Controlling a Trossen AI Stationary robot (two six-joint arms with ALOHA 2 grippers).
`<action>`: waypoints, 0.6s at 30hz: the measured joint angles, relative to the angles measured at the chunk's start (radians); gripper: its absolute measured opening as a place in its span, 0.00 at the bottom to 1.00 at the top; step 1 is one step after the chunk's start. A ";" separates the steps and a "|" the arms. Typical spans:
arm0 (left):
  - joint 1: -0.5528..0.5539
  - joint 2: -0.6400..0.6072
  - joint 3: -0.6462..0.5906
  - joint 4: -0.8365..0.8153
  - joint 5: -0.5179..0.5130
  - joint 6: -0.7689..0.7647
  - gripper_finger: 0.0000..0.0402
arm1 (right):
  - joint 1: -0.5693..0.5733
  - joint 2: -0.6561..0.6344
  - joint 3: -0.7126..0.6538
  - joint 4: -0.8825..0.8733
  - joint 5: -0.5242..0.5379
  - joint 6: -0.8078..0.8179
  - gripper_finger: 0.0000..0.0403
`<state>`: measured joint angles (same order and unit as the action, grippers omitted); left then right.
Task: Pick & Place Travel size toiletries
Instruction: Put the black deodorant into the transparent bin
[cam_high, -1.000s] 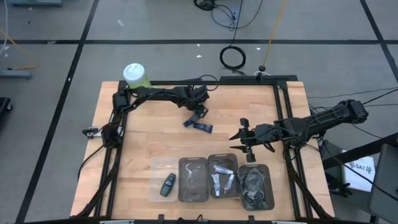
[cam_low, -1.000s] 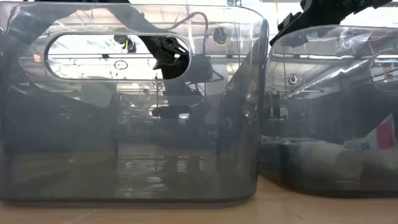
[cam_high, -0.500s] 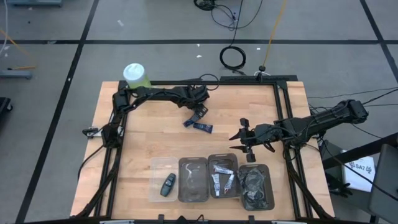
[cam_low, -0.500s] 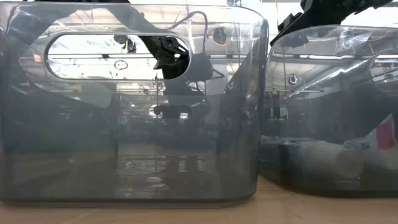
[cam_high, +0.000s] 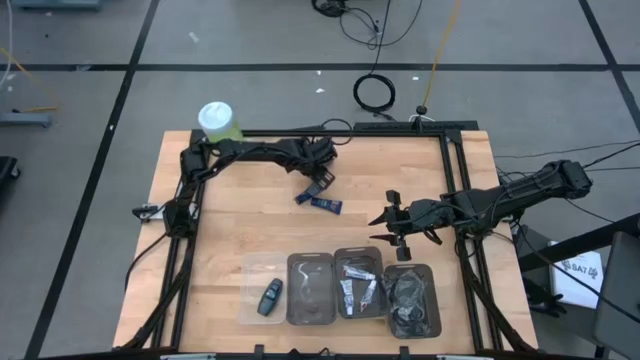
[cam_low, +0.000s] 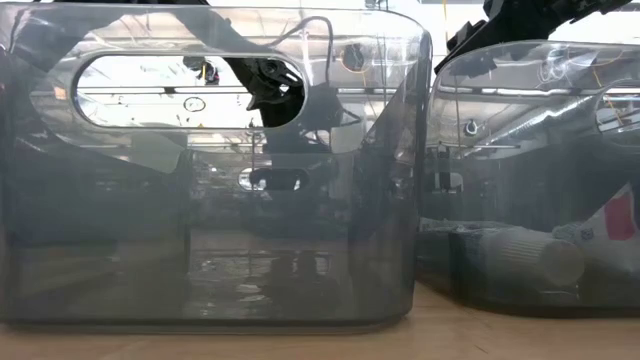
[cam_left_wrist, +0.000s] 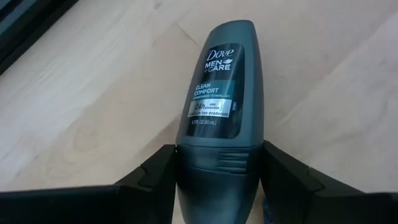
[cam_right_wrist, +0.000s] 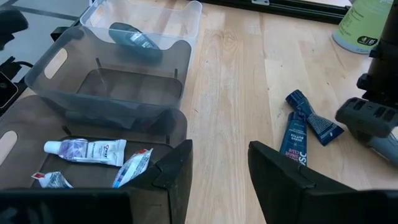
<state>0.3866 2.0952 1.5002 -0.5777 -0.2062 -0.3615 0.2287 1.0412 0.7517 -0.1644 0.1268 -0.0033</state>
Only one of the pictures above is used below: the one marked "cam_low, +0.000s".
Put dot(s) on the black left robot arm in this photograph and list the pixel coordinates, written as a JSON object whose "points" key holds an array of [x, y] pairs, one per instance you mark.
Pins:
{"points": [[200, 22]]}

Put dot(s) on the smoky grey plastic bin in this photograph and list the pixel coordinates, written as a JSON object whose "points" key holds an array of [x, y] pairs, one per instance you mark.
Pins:
{"points": [[525, 190], [125, 225]]}

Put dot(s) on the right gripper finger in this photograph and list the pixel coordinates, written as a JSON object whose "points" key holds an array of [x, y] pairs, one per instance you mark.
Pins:
{"points": [[467, 37]]}

